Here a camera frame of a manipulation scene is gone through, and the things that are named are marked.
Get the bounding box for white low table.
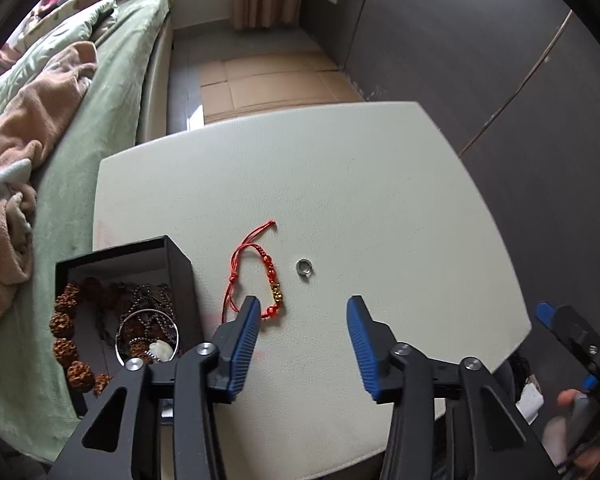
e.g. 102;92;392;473
91;101;533;480

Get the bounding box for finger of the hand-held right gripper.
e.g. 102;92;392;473
535;301;600;377

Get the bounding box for person's right hand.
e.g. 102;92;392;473
540;387;600;476

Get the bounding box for green floral duvet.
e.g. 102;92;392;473
0;0;118;136

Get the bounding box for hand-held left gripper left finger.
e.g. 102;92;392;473
47;295;262;480

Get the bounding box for cardboard floor sheets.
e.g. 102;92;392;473
200;50;363;123

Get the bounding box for dark grey wardrobe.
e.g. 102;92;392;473
300;0;600;321

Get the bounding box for brown bead bracelet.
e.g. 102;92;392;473
50;277;151;396

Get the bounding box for black jewelry box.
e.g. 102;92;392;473
55;235;206;416

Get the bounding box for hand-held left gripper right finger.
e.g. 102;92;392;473
346;295;561;480

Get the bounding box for pink fleece blanket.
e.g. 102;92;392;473
0;41;98;341

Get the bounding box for white pendant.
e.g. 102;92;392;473
147;341;175;362

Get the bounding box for pink cloth pile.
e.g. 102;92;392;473
32;0;81;18

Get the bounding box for silver bangle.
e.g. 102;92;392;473
116;309;181;366

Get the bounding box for red string bracelet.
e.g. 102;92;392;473
222;220;286;323

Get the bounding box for bed with green sheet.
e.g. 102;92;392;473
0;0;173;461

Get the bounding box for white crumpled paper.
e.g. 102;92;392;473
516;384;545;423

